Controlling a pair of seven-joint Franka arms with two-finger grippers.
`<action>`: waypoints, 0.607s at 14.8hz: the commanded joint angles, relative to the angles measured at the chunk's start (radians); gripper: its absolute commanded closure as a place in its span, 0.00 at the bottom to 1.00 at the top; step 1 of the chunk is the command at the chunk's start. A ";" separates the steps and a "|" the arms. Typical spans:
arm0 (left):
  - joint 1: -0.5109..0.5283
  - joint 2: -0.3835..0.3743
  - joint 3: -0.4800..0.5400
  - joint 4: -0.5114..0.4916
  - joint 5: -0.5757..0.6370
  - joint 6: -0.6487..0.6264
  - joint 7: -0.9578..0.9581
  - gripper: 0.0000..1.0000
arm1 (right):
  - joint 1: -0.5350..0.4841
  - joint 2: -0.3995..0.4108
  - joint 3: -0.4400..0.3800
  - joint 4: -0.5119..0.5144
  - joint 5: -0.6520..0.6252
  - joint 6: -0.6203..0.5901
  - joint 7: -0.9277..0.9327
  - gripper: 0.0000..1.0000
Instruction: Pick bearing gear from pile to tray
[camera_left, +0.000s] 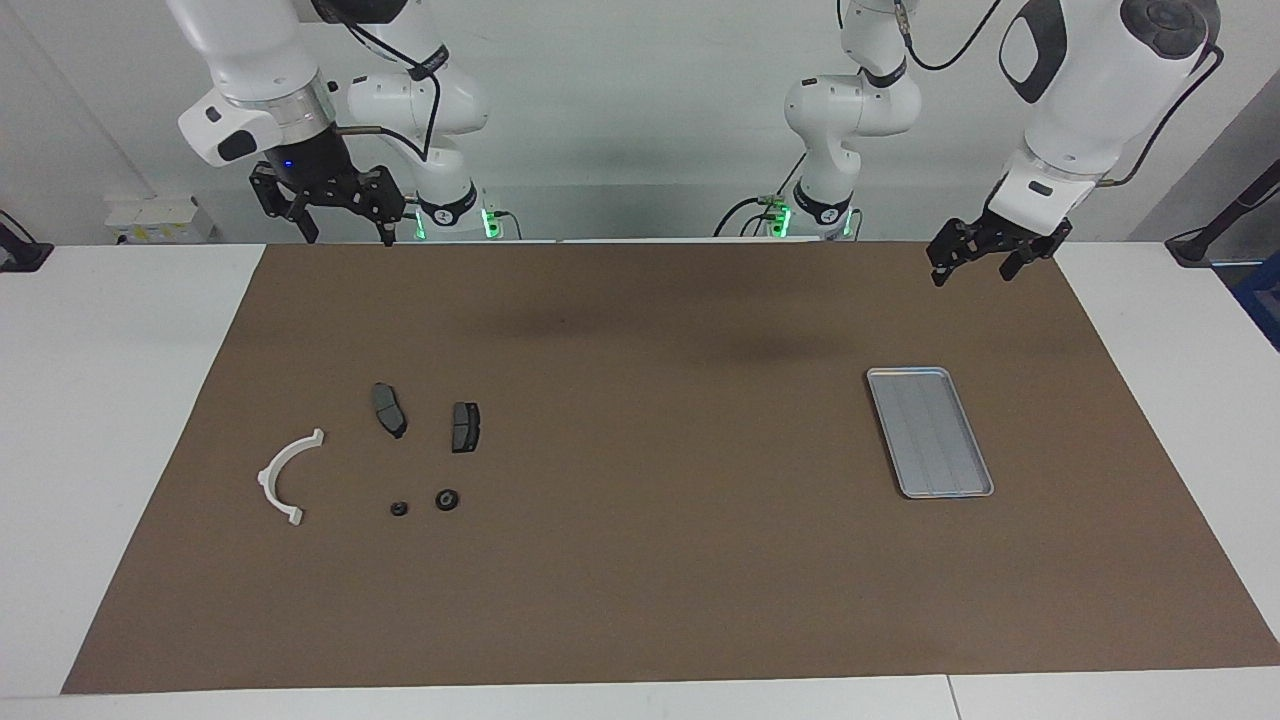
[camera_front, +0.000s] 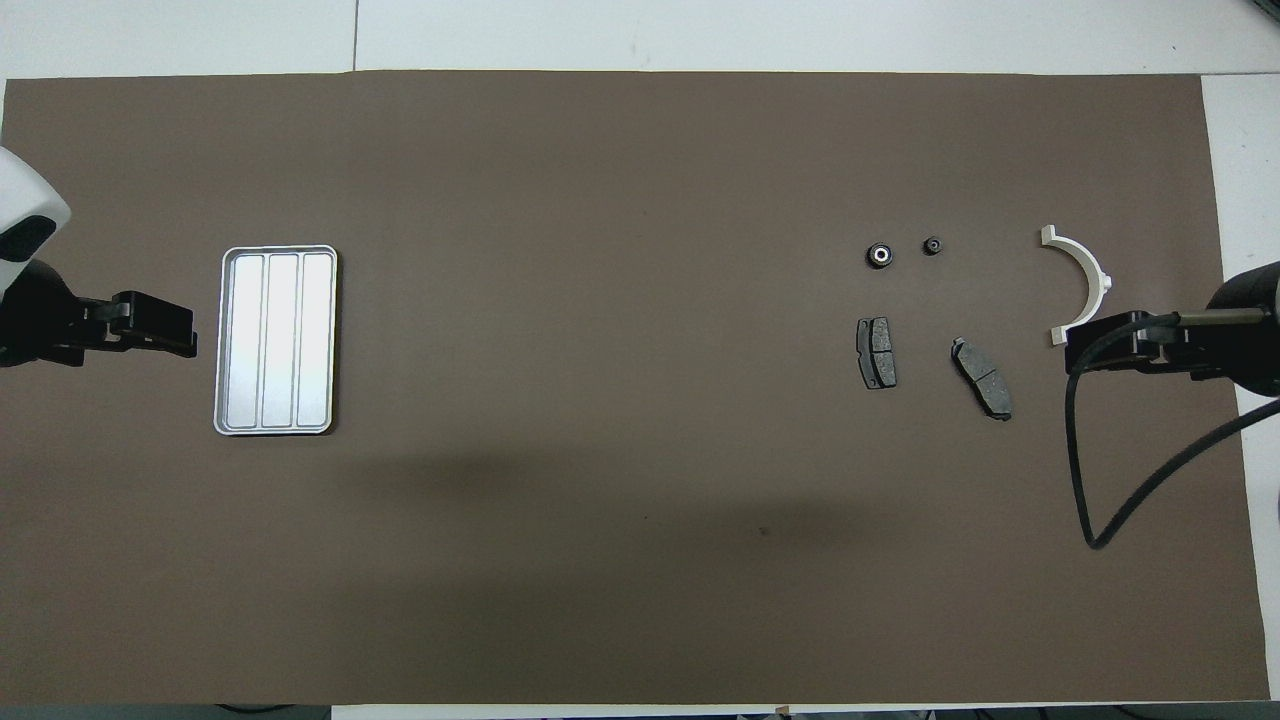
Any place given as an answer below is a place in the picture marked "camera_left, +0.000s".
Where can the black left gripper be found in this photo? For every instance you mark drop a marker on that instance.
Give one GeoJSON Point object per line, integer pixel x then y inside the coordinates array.
{"type": "Point", "coordinates": [1000, 235]}

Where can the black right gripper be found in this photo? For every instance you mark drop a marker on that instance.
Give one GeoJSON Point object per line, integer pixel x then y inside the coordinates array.
{"type": "Point", "coordinates": [320, 175]}

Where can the large black bearing gear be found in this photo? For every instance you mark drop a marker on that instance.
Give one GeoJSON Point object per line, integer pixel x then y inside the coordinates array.
{"type": "Point", "coordinates": [447, 499]}

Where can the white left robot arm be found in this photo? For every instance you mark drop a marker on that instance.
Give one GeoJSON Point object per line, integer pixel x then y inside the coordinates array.
{"type": "Point", "coordinates": [1090, 100]}

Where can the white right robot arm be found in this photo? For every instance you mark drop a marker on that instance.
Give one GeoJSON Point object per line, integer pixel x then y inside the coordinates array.
{"type": "Point", "coordinates": [250, 60]}

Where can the silver metal tray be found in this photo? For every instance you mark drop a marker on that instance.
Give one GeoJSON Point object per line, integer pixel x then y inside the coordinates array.
{"type": "Point", "coordinates": [930, 435]}

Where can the white cardboard box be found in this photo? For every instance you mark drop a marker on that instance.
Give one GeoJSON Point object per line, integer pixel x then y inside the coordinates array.
{"type": "Point", "coordinates": [160, 220]}

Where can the curved dark brake pad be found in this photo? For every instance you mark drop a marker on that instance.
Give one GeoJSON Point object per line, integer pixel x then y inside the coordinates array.
{"type": "Point", "coordinates": [389, 410]}

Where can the rectangular dark brake pad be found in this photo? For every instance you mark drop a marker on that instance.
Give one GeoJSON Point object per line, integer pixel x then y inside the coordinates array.
{"type": "Point", "coordinates": [465, 427]}

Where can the blue bin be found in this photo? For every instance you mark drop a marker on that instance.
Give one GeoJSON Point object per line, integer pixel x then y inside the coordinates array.
{"type": "Point", "coordinates": [1262, 300]}

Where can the black table clamp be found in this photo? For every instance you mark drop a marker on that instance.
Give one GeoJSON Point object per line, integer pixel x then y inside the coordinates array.
{"type": "Point", "coordinates": [25, 255]}

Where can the brown table mat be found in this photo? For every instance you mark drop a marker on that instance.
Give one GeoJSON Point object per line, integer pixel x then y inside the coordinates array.
{"type": "Point", "coordinates": [640, 560]}

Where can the white curved plastic bracket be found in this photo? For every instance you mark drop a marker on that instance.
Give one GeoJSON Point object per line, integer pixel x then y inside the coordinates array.
{"type": "Point", "coordinates": [268, 480]}

